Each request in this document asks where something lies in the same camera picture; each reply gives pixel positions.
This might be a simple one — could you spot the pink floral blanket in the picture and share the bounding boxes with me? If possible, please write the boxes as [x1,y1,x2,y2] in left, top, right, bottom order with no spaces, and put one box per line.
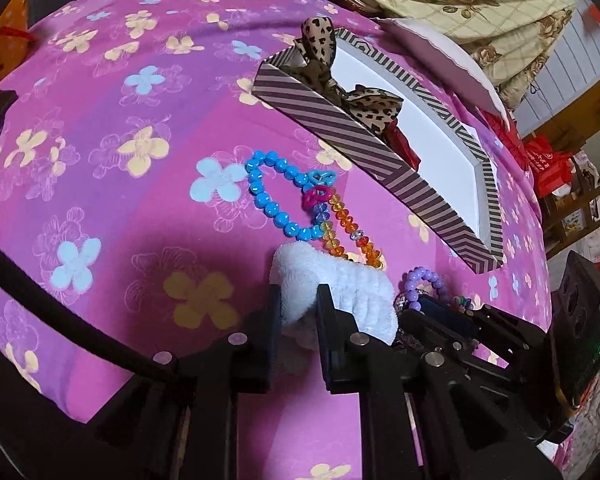
[0,0,556,480]

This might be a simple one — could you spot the red bow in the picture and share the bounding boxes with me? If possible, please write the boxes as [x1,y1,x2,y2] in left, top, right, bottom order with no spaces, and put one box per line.
[382,122,422,167]

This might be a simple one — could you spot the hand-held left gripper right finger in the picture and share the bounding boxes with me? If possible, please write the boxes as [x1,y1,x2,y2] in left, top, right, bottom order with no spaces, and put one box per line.
[316,284,563,480]

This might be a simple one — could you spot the red bag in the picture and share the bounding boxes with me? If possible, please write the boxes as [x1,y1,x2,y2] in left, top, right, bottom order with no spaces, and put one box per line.
[522,135,576,198]

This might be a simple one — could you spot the blue bead bracelet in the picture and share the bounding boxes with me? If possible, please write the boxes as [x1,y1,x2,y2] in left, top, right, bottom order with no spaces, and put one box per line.
[245,150,327,241]

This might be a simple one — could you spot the orange basket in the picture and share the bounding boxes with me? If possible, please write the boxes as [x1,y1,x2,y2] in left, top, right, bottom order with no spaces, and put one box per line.
[0,0,36,92]

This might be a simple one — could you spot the purple bead bracelet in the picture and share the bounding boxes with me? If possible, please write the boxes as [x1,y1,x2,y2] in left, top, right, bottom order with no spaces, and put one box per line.
[402,267,453,313]

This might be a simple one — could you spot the orange crystal bead bracelet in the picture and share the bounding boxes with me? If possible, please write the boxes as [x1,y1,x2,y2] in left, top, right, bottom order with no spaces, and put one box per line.
[312,187,387,268]

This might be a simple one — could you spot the sparkly hair tie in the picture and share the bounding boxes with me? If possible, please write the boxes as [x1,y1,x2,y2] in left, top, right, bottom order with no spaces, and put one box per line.
[393,287,421,351]

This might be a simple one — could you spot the red cloth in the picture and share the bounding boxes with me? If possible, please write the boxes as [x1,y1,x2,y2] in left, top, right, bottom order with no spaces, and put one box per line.
[480,110,527,161]

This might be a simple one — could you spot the white fluffy headband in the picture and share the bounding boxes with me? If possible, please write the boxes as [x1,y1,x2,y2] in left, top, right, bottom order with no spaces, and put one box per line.
[271,242,398,351]

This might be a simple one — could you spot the black cable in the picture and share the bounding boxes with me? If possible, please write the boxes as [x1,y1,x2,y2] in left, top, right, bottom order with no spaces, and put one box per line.
[0,234,177,377]

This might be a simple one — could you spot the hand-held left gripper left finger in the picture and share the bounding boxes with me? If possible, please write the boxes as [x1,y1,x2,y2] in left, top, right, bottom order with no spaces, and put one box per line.
[65,284,283,480]

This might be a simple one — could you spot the leopard print bow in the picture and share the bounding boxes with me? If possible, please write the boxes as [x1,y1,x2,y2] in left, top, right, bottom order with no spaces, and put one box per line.
[294,16,405,136]

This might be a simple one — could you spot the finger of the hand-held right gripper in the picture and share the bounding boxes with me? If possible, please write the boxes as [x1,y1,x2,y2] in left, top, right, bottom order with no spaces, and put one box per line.
[400,295,481,348]
[472,304,548,367]

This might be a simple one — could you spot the white box lid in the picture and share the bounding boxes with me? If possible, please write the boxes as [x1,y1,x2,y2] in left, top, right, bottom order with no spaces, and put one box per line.
[380,17,511,116]

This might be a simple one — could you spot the striped jewelry box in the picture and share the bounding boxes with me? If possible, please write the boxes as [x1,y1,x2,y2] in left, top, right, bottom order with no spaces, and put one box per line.
[251,30,506,275]

